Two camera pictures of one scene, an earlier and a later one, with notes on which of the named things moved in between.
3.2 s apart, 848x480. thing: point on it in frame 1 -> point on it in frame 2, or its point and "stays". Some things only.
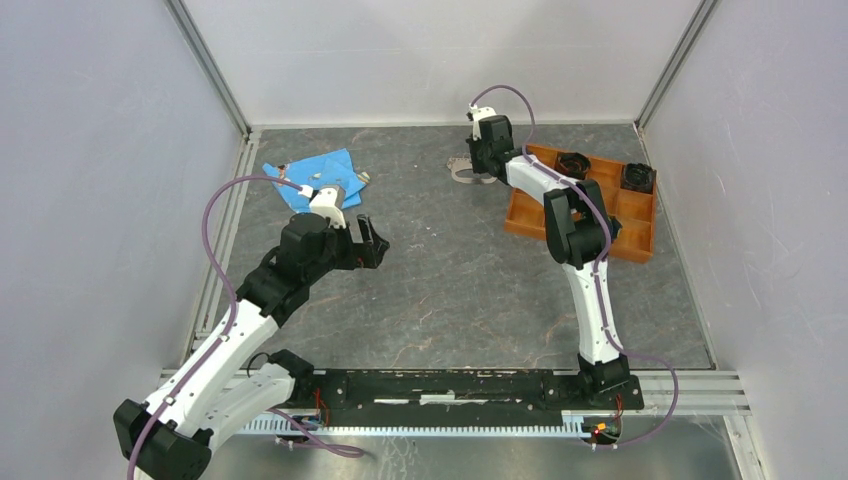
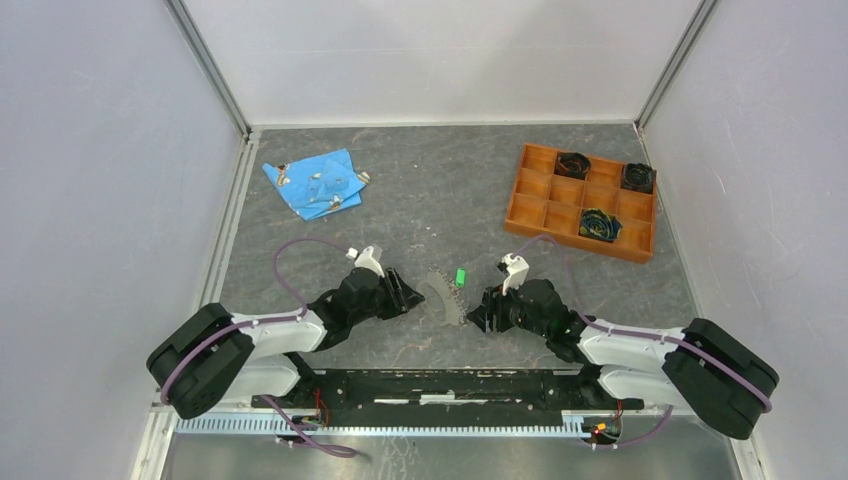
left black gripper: (357, 256) -> (402, 299)
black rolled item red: (573, 164) stays
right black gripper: (477, 166) -> (493, 304)
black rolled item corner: (638, 177) stays
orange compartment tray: (634, 210) stays
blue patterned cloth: (317, 172) stays
